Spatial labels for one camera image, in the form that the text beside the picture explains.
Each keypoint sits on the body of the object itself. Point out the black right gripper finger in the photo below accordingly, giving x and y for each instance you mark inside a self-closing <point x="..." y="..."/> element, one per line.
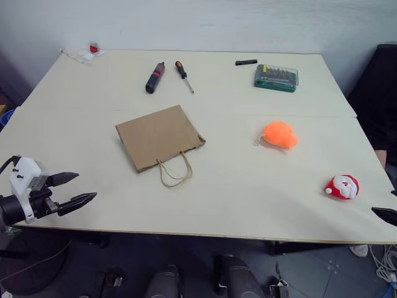
<point x="385" y="214"/>

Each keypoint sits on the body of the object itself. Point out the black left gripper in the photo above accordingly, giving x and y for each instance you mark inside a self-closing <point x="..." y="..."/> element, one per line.
<point x="39" y="200"/>

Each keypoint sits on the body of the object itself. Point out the brown paper bag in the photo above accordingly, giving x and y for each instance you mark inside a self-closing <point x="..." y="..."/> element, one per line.
<point x="159" y="141"/>

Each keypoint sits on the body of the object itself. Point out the white shoe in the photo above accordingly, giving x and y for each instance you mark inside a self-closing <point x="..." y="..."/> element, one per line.
<point x="359" y="250"/>

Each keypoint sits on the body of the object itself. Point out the red santa plush toy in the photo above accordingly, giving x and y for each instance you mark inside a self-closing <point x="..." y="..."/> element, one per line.
<point x="342" y="187"/>

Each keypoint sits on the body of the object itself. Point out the black round fan base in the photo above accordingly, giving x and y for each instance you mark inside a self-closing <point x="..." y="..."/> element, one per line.
<point x="32" y="264"/>

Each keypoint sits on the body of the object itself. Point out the blue bucket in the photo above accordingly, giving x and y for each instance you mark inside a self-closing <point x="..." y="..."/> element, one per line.
<point x="6" y="117"/>

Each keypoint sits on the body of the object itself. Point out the dark rounded robot leg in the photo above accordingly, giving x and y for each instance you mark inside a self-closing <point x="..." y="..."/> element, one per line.
<point x="237" y="277"/>
<point x="162" y="282"/>

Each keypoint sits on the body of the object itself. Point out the orange plush toy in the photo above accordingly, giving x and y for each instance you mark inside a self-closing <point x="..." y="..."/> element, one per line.
<point x="280" y="135"/>

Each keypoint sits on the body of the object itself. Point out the black red electric screwdriver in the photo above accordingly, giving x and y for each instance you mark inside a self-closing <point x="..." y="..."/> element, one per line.
<point x="154" y="77"/>

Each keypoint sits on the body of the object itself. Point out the small red white object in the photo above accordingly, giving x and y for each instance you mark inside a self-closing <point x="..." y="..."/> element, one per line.
<point x="94" y="47"/>

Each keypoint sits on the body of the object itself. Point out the green screwdriver bit set case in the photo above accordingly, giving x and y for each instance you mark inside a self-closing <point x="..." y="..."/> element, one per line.
<point x="276" y="78"/>

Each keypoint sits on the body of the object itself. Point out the black bar tool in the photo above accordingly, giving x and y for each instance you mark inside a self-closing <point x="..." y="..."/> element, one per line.
<point x="246" y="62"/>

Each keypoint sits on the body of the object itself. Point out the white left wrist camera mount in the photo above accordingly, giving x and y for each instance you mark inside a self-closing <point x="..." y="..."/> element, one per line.
<point x="25" y="180"/>

